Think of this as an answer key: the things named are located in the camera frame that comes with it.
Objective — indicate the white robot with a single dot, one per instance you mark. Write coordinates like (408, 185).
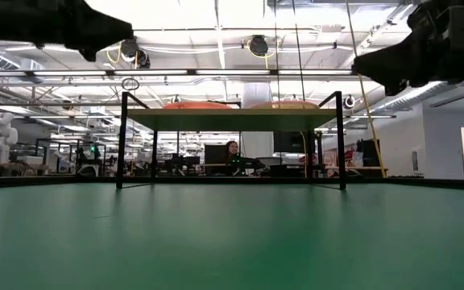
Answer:
(0, 135)

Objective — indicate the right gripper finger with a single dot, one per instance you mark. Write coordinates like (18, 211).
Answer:
(389, 66)
(396, 88)

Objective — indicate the green table mat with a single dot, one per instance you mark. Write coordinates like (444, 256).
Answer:
(216, 241)

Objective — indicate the long horizontal light bar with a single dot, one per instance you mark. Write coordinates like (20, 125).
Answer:
(232, 72)

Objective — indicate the black monitor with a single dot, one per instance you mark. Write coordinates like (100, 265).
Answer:
(215, 154)
(288, 143)

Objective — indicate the red white carton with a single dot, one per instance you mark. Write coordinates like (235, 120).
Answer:
(345, 158)

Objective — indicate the wooden shelf with black legs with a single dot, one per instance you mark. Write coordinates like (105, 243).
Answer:
(232, 119)

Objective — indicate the black workstation frame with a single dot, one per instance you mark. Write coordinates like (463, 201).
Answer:
(91, 161)

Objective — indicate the person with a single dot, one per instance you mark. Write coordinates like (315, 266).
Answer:
(232, 150)

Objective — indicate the dark cabinet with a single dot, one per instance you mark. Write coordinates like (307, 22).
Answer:
(367, 153)

